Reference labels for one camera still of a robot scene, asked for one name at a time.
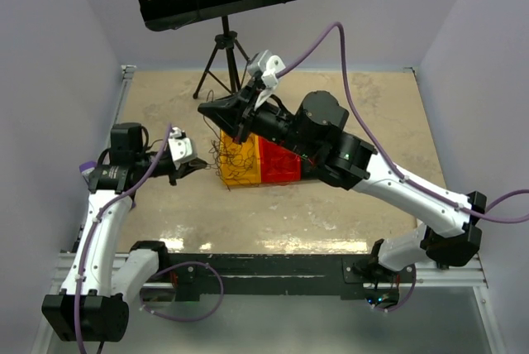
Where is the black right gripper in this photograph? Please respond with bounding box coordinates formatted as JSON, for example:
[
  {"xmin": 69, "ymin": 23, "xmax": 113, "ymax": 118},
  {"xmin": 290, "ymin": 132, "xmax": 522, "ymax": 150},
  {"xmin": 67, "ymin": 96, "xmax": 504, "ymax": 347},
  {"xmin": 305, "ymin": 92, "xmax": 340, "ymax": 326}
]
[{"xmin": 200, "ymin": 78, "xmax": 317, "ymax": 159}]

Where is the black striped cable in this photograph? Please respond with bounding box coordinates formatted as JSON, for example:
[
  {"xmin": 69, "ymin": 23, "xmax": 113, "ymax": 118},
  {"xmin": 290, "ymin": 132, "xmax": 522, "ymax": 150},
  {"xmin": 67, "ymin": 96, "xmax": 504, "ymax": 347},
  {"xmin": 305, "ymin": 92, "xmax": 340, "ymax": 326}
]
[{"xmin": 204, "ymin": 88, "xmax": 265, "ymax": 194}]

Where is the yellow plastic bin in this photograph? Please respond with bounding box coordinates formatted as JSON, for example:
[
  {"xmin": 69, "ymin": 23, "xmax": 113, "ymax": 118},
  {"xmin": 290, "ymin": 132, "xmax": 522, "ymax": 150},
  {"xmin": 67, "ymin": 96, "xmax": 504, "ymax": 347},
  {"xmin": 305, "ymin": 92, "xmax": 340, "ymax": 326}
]
[{"xmin": 219, "ymin": 131, "xmax": 261, "ymax": 188}]

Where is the red plastic bin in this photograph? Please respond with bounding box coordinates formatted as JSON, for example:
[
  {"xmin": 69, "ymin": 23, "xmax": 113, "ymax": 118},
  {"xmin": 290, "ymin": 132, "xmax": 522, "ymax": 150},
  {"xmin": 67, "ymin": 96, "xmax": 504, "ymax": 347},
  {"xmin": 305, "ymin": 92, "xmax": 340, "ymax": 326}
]
[{"xmin": 259, "ymin": 137, "xmax": 301, "ymax": 184}]

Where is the red cable tangle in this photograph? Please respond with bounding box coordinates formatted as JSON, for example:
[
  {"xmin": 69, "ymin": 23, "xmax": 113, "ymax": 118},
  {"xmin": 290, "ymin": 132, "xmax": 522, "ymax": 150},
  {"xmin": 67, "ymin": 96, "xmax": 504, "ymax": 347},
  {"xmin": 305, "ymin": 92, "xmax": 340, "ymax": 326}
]
[{"xmin": 266, "ymin": 145, "xmax": 322, "ymax": 177}]

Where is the black plastic bin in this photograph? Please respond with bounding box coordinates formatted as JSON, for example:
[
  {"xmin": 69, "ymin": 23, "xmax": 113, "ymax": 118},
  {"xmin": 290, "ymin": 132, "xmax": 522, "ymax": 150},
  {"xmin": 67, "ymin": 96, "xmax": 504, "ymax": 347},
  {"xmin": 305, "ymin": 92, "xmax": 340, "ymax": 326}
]
[{"xmin": 300, "ymin": 159, "xmax": 319, "ymax": 180}]

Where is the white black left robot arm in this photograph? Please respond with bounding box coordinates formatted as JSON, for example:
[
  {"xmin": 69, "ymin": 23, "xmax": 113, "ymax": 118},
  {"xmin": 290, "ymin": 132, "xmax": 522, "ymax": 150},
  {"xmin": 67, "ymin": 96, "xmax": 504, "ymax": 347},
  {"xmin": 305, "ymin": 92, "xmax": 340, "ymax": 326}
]
[{"xmin": 41, "ymin": 122, "xmax": 207, "ymax": 344}]

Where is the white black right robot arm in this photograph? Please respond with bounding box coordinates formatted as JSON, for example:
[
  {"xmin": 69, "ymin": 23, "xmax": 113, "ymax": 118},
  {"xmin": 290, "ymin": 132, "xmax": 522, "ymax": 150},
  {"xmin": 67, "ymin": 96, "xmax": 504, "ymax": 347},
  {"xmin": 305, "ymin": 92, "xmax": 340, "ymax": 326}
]
[{"xmin": 198, "ymin": 82, "xmax": 486, "ymax": 282}]

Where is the purple metronome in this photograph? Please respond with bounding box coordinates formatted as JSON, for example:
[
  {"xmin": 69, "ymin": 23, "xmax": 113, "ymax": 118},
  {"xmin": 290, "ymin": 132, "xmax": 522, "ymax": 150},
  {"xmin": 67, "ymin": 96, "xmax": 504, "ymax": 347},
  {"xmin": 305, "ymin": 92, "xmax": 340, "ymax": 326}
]
[{"xmin": 79, "ymin": 160, "xmax": 98, "ymax": 183}]

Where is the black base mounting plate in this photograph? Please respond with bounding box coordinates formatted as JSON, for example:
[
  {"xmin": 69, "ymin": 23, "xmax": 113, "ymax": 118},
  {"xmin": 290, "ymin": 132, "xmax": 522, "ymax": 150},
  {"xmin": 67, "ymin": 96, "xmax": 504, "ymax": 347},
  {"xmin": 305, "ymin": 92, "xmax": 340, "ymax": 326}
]
[{"xmin": 136, "ymin": 252, "xmax": 417, "ymax": 302}]

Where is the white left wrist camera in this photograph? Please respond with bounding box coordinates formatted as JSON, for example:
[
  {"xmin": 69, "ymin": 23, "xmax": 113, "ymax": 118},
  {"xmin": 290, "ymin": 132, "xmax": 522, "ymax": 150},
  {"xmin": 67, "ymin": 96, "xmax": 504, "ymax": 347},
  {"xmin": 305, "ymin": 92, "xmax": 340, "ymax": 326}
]
[{"xmin": 168, "ymin": 127, "xmax": 197, "ymax": 170}]

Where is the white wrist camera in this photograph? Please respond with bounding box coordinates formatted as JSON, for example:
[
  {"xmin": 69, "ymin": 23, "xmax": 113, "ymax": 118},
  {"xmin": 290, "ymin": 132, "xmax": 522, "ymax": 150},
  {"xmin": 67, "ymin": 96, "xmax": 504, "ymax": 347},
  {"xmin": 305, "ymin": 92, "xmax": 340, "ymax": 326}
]
[
  {"xmin": 168, "ymin": 127, "xmax": 197, "ymax": 170},
  {"xmin": 247, "ymin": 50, "xmax": 286, "ymax": 110}
]

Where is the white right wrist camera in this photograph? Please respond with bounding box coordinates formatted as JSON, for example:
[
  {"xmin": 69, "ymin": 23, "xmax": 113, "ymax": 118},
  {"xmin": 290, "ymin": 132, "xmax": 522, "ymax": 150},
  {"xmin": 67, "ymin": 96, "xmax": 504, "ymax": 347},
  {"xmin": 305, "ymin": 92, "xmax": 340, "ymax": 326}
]
[{"xmin": 247, "ymin": 50, "xmax": 286, "ymax": 110}]

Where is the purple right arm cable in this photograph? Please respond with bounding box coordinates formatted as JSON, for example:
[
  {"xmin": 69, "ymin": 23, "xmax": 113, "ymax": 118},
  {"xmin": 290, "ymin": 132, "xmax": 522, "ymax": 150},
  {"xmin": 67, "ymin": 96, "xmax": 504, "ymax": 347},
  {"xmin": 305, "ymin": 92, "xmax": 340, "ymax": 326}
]
[{"xmin": 276, "ymin": 21, "xmax": 529, "ymax": 223}]

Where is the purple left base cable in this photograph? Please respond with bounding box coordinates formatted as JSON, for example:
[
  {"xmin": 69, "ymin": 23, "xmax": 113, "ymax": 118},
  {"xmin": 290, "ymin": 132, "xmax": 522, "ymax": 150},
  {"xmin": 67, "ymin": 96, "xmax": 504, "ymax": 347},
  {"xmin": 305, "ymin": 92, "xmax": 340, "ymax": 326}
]
[{"xmin": 139, "ymin": 261, "xmax": 226, "ymax": 323}]

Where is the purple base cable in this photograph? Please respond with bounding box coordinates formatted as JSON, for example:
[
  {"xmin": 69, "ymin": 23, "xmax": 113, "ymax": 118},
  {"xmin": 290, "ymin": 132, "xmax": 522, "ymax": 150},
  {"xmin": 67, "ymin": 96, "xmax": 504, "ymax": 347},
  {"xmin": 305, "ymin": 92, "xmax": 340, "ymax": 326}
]
[
  {"xmin": 139, "ymin": 261, "xmax": 226, "ymax": 323},
  {"xmin": 371, "ymin": 265, "xmax": 417, "ymax": 313}
]

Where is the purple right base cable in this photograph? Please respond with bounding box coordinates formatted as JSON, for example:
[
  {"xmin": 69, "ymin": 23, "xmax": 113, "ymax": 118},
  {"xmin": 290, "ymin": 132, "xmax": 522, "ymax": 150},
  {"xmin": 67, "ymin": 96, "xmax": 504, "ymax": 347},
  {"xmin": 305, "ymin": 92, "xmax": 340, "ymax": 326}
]
[{"xmin": 371, "ymin": 265, "xmax": 417, "ymax": 313}]

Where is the aluminium front rail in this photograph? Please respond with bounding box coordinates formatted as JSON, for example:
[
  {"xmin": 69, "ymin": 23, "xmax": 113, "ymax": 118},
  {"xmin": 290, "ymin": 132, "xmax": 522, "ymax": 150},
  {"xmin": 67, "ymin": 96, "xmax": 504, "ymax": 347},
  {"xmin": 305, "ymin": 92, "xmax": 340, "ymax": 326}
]
[{"xmin": 49, "ymin": 251, "xmax": 490, "ymax": 289}]

